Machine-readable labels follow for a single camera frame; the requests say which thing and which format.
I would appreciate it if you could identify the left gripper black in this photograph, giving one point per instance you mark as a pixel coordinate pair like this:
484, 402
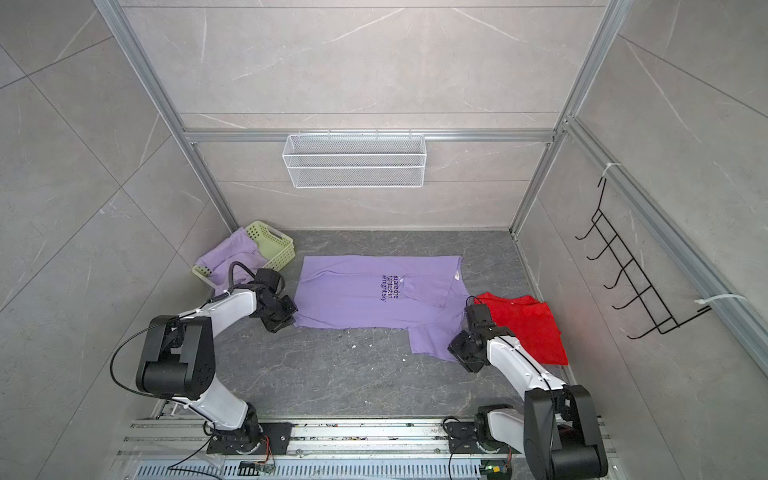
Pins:
292, 309

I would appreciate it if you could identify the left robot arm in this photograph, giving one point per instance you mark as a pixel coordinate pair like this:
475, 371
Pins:
178, 359

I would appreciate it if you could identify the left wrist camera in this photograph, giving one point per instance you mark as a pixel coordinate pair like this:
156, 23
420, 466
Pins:
271, 279

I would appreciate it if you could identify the purple t-shirt with print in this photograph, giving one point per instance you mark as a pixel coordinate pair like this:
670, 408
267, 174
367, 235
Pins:
424, 296

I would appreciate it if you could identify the black wire hook rack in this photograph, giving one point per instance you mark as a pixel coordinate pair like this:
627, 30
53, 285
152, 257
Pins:
630, 273

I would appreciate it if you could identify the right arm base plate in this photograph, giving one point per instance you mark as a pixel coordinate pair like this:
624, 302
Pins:
465, 437

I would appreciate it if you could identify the aluminium rail at front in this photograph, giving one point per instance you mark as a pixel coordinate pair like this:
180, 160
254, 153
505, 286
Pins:
378, 448

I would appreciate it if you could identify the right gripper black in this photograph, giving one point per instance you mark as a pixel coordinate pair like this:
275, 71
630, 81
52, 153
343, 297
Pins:
456, 347

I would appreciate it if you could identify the white zip tie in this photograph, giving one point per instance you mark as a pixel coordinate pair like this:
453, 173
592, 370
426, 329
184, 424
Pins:
714, 298

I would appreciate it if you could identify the white wire mesh basket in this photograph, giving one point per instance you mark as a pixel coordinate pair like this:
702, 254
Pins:
349, 161

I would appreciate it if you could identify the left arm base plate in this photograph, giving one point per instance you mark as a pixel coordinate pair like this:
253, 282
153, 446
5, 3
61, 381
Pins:
271, 437

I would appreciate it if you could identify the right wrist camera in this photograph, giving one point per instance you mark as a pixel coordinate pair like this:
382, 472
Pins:
479, 318

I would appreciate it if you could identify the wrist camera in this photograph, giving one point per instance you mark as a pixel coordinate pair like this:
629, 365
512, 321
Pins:
271, 279
479, 318

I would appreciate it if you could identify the light green plastic basket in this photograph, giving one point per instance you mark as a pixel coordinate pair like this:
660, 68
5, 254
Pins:
275, 246

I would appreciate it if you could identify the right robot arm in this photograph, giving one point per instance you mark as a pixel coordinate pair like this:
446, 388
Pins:
557, 430

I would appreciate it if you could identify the aluminium frame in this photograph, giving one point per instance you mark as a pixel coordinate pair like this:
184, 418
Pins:
740, 318

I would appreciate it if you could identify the purple t-shirt in basket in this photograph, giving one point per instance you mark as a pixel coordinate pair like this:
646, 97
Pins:
238, 247

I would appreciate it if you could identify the red t-shirt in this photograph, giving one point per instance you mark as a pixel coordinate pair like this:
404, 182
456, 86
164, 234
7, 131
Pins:
532, 322

